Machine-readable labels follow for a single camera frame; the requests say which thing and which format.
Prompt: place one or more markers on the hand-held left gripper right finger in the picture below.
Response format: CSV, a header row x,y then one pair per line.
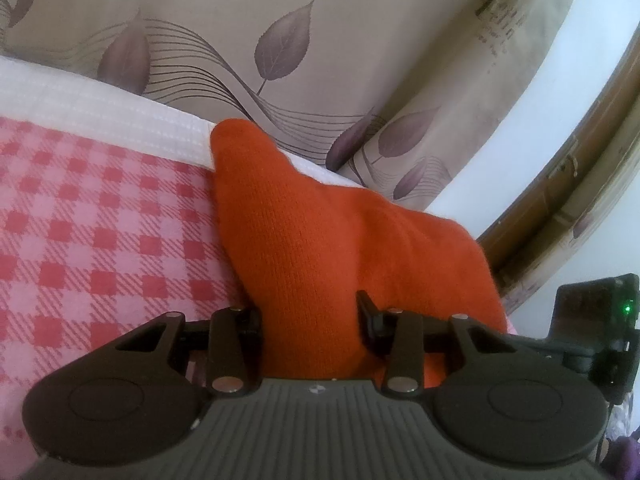
x,y
369,317

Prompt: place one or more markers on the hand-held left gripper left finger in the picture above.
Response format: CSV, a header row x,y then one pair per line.
x,y
248,321

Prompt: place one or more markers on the orange knit sweater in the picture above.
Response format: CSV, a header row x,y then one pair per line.
x,y
325,260

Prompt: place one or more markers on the purple cloth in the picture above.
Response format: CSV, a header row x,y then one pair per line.
x,y
627,460

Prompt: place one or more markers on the pink checkered blanket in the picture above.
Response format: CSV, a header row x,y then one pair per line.
x,y
100,235

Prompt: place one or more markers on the beige leaf-print curtain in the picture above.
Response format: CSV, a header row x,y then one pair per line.
x,y
200,20

